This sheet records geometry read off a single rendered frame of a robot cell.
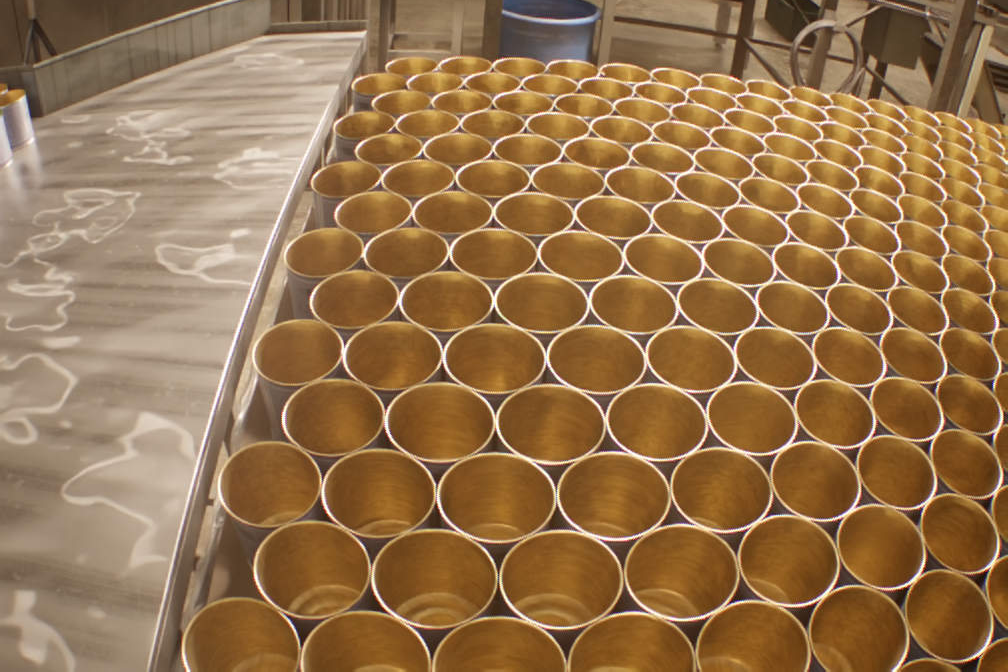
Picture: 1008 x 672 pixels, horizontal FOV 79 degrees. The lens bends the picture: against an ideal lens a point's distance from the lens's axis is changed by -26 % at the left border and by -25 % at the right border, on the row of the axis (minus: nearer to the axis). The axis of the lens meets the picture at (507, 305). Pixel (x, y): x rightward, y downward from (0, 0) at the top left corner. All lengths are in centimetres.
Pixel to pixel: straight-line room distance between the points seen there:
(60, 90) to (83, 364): 69
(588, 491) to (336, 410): 18
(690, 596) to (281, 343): 34
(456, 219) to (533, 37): 244
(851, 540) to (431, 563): 28
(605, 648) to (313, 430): 25
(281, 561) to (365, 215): 37
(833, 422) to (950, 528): 14
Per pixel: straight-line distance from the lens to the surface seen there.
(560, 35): 313
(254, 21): 145
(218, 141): 105
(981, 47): 394
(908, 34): 421
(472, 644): 43
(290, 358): 59
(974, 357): 72
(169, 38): 138
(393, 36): 362
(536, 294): 62
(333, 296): 62
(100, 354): 73
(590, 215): 72
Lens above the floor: 153
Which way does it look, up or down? 39 degrees down
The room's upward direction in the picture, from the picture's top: 5 degrees clockwise
